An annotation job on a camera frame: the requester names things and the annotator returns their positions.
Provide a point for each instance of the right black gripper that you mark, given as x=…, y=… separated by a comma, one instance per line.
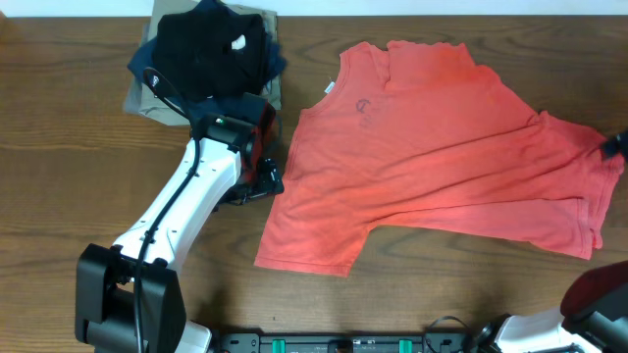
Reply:
x=617, y=145

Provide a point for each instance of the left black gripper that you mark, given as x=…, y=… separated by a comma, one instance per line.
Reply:
x=271, y=179

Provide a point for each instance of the red t-shirt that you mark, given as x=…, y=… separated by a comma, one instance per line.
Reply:
x=419, y=135

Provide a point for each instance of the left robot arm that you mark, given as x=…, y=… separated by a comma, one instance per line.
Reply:
x=128, y=295

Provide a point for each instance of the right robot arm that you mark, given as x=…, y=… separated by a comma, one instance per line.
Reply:
x=579, y=318

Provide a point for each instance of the black folded garment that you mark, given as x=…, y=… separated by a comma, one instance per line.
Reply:
x=211, y=53

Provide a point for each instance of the khaki folded garment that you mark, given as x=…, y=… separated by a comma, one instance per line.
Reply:
x=140, y=100

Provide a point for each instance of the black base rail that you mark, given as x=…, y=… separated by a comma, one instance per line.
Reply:
x=431, y=342

